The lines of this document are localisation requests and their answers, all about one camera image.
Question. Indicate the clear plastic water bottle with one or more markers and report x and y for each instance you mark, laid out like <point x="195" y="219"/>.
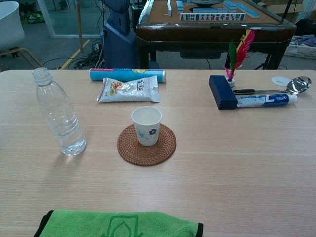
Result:
<point x="61" y="118"/>

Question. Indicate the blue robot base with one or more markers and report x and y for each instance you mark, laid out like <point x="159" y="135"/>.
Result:
<point x="118" y="47"/>

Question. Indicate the paper cup with blue flower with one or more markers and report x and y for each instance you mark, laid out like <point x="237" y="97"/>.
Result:
<point x="146" y="134"/>

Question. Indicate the white snack bag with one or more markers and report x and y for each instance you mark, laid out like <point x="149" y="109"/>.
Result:
<point x="128" y="95"/>

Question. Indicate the round woven rattan coaster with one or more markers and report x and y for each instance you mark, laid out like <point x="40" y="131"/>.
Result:
<point x="148" y="156"/>

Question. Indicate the blue cylindrical roll package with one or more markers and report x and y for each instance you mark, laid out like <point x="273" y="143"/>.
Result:
<point x="111" y="73"/>

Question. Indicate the dark blue rectangular box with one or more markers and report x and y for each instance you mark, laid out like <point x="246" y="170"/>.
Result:
<point x="222" y="92"/>

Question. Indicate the dark wooden mahjong table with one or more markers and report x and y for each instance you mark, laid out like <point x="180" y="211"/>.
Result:
<point x="209" y="34"/>

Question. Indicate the colourful feather shuttlecock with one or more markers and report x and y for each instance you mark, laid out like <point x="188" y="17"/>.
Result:
<point x="243" y="49"/>

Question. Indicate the blue white toothpaste tube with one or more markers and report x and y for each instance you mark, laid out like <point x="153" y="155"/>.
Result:
<point x="266" y="100"/>

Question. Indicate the row of face-up mahjong tiles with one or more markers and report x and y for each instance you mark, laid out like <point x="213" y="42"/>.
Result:
<point x="212" y="16"/>

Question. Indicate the green cloth with black trim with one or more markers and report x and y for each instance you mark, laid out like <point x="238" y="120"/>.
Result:
<point x="98" y="224"/>

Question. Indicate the wooden pole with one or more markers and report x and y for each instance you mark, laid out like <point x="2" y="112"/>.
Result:
<point x="79" y="24"/>

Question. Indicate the white round disc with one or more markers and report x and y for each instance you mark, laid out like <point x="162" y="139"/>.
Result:
<point x="279" y="80"/>

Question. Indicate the white plastic basket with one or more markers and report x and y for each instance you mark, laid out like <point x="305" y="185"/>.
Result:
<point x="301" y="50"/>

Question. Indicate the white chair with wooden legs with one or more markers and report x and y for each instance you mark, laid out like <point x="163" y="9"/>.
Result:
<point x="10" y="27"/>

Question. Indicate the black bag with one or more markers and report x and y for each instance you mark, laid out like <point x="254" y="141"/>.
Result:
<point x="307" y="27"/>

